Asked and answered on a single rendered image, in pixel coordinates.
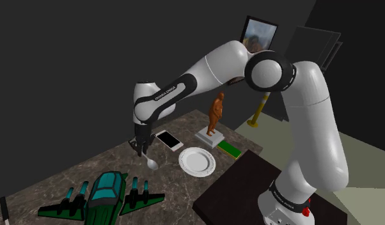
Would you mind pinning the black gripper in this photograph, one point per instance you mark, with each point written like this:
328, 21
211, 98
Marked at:
144, 132

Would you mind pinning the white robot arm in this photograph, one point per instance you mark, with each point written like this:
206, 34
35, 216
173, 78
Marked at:
308, 124

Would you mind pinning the white spoon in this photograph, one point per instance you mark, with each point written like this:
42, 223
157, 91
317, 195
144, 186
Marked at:
152, 163

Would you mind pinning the white phone with black screen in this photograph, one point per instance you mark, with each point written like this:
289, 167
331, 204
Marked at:
169, 140

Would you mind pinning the white round plate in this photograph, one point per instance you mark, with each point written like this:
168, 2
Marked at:
197, 161

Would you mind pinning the green and teal toy plane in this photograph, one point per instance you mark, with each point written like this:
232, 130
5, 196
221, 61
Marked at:
105, 196

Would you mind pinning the green flat box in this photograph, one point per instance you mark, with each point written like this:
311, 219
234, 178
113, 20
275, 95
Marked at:
229, 149

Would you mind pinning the dark robot stand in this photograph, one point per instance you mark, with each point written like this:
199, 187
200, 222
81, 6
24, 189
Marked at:
233, 193

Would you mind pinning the black and white knife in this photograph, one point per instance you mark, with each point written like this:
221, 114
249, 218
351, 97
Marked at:
4, 210

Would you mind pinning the orange figure on grey pedestal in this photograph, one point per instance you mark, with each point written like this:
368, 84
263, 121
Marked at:
215, 112

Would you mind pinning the yellow and white post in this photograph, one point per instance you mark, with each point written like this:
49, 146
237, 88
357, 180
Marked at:
258, 112

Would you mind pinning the framed wall picture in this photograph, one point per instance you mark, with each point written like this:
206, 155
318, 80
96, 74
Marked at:
259, 32

